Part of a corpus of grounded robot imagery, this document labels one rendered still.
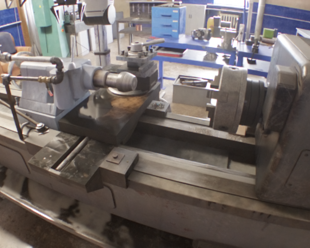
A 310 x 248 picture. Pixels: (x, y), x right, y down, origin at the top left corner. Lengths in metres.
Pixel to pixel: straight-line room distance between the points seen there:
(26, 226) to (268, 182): 1.68
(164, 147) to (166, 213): 0.35
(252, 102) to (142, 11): 4.70
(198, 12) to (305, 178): 7.04
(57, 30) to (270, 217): 5.03
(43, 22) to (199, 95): 3.66
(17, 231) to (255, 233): 1.63
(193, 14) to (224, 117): 6.89
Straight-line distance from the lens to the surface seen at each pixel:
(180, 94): 2.99
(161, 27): 2.88
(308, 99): 0.61
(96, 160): 0.89
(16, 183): 1.65
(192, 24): 7.60
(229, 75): 0.77
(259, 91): 0.81
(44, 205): 1.44
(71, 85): 1.01
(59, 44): 5.29
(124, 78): 0.92
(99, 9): 1.66
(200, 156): 1.12
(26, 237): 1.87
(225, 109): 0.75
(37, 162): 0.96
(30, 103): 1.23
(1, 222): 2.05
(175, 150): 1.14
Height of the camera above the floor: 1.47
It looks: 34 degrees down
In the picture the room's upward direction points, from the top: straight up
